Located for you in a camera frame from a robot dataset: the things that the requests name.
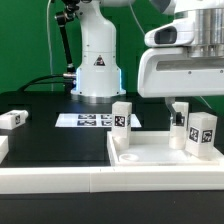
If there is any white sheet with markers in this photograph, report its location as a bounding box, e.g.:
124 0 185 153
55 113 141 128

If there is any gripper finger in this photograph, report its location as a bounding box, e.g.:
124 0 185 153
165 97 185 126

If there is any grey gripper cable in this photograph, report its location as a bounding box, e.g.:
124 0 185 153
129 1 149 36

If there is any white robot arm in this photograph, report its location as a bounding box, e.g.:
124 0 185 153
72 0 224 125

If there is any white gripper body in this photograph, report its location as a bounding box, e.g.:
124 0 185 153
137 47 224 98

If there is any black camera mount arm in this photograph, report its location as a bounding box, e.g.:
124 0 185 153
54 0 81 80

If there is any white square table top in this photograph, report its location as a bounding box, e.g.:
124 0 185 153
107 131 224 166

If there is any thin white cable left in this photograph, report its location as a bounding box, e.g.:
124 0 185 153
46 0 55 92

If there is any white U-shaped obstacle fence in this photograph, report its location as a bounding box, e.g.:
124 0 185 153
0 134 224 195

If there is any black cable bundle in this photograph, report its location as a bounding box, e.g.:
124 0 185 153
18 73 76 93

